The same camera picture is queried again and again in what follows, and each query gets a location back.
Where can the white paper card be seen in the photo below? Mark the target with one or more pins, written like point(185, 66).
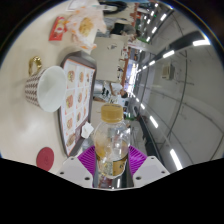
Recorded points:
point(78, 4)

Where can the clear bottle with yellow cap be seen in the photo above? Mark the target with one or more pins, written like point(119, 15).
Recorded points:
point(111, 146)

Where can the crumpled white napkin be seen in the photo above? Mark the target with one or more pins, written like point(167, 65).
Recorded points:
point(87, 130)

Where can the person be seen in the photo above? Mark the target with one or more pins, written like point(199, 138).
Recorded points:
point(122, 29)

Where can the dark brown food tray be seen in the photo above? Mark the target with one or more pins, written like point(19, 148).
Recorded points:
point(94, 71)

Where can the group of beige chairs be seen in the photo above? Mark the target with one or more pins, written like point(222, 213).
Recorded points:
point(108, 56)

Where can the printed paper tray liner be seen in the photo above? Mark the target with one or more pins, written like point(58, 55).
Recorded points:
point(76, 103)

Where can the ceiling air conditioner unit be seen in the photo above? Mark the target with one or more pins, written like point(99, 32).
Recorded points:
point(167, 71)

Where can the red sauce packet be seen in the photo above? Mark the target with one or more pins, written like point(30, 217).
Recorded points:
point(58, 29)

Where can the group of ceiling lights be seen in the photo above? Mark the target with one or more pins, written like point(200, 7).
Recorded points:
point(168, 54)

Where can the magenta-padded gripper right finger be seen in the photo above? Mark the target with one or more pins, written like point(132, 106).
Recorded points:
point(151, 170)

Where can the black backpack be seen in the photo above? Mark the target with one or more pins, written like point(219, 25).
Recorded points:
point(113, 5)

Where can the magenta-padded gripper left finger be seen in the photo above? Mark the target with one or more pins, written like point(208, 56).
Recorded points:
point(71, 170)

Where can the flat round red coaster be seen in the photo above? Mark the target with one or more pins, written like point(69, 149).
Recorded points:
point(45, 159)

